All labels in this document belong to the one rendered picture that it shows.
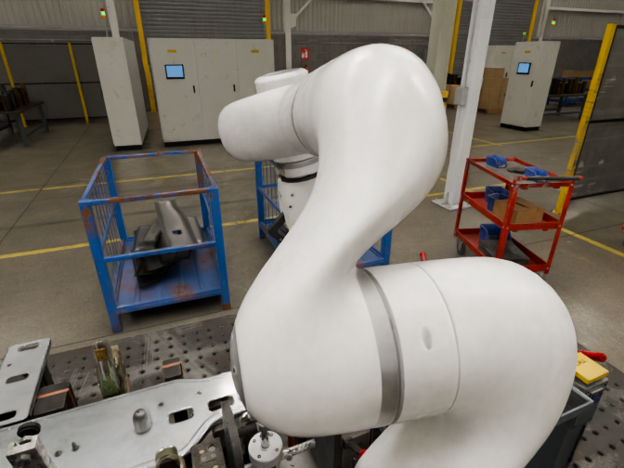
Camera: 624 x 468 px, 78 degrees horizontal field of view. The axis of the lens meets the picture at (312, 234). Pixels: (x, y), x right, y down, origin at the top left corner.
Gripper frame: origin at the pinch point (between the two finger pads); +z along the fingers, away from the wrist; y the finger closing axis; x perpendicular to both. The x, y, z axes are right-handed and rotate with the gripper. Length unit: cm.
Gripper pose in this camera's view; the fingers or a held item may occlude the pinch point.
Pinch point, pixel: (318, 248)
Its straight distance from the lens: 73.4
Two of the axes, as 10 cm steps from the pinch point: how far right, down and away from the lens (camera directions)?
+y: 8.9, -3.5, 2.9
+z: 1.9, 8.7, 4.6
